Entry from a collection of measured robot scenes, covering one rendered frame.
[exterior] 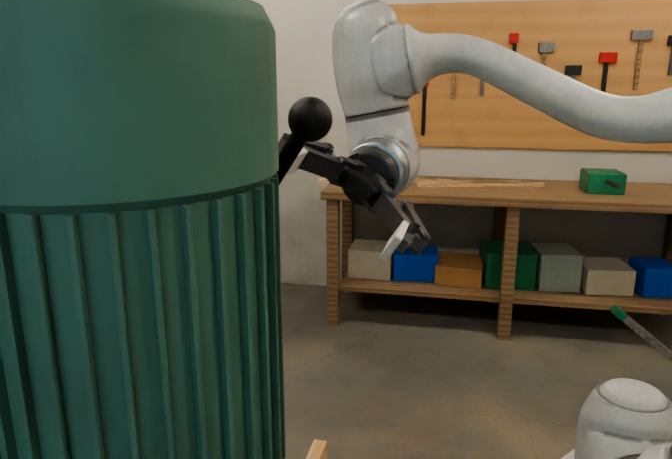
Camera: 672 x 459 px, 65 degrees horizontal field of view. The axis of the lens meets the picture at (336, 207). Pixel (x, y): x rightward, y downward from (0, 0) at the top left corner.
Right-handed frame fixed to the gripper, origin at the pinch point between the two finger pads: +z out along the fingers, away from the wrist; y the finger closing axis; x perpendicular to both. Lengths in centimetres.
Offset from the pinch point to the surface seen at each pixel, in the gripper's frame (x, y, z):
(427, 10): 39, 46, -305
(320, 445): -37.1, -17.1, -15.9
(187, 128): 8.7, 5.0, 29.1
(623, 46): 84, -64, -312
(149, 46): 11.0, 7.6, 30.2
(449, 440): -105, -84, -150
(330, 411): -134, -39, -157
